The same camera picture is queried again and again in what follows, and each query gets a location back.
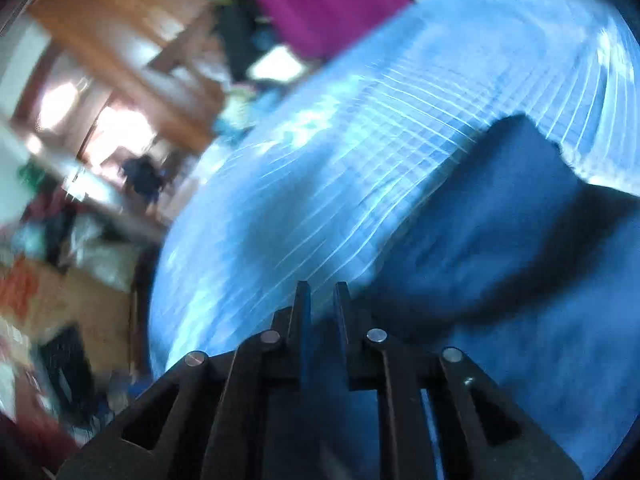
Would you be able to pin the blue checked bed sheet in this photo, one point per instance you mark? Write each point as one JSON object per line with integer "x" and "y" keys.
{"x": 350, "y": 135}

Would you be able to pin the navy blue pants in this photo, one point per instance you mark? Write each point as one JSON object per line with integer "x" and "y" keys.
{"x": 500, "y": 260}

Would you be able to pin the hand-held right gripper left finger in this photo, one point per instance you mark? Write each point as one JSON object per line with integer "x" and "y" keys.
{"x": 302, "y": 320}

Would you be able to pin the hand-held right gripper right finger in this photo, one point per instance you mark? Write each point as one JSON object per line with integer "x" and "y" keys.
{"x": 342, "y": 320}

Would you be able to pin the maroon cloth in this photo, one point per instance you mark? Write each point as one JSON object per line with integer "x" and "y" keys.
{"x": 320, "y": 0}

